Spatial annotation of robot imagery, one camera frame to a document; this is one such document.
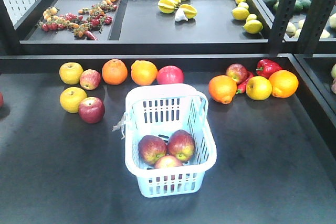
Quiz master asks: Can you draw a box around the orange left of pair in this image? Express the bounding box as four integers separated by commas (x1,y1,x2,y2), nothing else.
102,59,128,85

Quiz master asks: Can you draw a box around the light blue plastic basket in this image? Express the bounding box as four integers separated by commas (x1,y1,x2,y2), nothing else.
113,83,217,198

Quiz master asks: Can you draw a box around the orange with navel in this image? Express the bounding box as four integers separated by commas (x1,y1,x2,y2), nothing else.
208,75,237,104

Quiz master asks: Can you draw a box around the yellow round fruit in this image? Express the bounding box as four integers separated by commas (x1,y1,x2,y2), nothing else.
246,76,272,101

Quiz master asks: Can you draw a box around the large red apple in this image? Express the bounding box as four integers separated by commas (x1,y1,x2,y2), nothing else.
156,66,184,84

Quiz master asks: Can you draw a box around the orange beside pepper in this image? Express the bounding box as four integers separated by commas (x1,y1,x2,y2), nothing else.
268,70,299,98

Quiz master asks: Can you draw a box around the red green apple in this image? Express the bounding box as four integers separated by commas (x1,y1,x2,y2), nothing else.
167,130,195,163
138,135,167,166
154,155,183,169

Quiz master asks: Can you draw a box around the small pink red apple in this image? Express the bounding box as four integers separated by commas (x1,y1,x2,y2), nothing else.
79,69,101,90

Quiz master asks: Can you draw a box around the red chili pepper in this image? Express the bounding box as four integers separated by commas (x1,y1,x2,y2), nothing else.
236,71,254,94

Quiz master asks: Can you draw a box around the black wooden display stand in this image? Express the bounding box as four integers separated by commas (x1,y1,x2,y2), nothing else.
1,0,335,223

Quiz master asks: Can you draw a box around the orange of pair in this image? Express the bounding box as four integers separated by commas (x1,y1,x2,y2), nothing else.
102,59,128,85
131,60,158,86

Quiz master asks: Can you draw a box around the yellow apple back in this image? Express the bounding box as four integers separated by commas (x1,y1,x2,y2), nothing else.
59,62,83,84

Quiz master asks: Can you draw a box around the red bell pepper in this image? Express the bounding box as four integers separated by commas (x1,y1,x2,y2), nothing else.
256,59,282,79

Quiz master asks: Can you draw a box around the yellow apple front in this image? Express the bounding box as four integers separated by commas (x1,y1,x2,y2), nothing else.
59,87,87,113

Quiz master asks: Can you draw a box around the red apple at corner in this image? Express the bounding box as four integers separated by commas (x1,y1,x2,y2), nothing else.
0,92,4,108

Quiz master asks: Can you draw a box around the dark red apple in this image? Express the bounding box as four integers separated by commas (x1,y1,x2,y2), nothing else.
78,97,105,124

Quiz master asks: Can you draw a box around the cherry tomato vine cluster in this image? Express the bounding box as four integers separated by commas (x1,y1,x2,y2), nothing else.
36,0,119,40

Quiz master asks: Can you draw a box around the yellow apple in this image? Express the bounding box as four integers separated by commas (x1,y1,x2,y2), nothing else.
59,87,87,113
59,62,83,84

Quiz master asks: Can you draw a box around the orange right of pair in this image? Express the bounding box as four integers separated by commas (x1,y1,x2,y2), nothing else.
131,60,158,86

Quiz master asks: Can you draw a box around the white garlic bulb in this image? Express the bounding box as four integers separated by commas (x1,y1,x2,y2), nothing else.
174,8,188,22

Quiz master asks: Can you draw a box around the pink red apple near pepper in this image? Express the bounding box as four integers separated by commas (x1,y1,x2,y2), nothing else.
226,63,248,84

